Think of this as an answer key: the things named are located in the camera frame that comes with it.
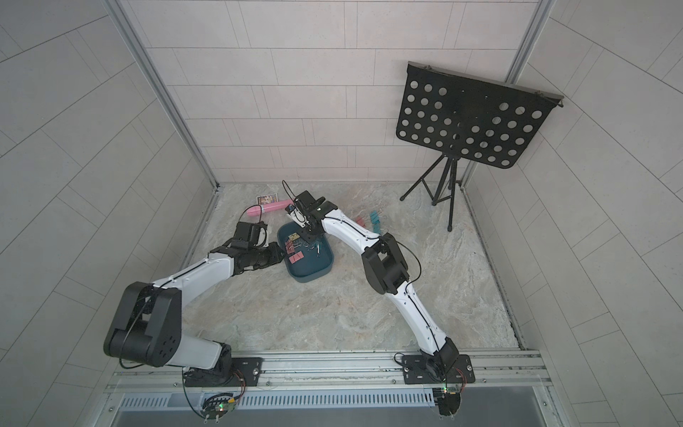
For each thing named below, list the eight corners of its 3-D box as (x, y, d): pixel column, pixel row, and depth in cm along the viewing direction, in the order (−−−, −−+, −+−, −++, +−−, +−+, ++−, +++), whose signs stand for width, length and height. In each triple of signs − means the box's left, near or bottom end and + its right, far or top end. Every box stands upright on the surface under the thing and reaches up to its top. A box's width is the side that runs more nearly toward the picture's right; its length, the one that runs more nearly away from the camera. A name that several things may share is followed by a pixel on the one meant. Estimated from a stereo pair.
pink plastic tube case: (250, 218, 107) (247, 213, 104) (249, 213, 108) (247, 208, 106) (294, 206, 111) (293, 201, 108) (293, 202, 112) (292, 197, 110)
